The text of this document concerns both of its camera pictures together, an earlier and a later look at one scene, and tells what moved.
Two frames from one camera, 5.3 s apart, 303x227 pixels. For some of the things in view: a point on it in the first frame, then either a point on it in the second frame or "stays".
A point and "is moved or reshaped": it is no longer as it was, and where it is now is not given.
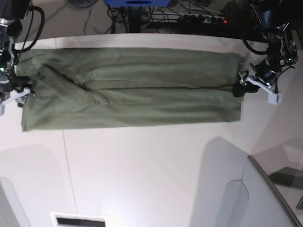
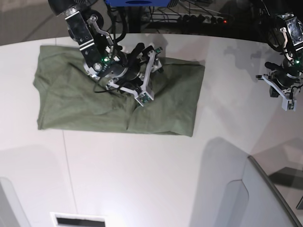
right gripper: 267,70 → 287,74
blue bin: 138,3 stays
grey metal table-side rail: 276,188 stays
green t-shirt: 73,87 is moved or reshaped
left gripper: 19,82 → 133,60
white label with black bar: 67,219 stays
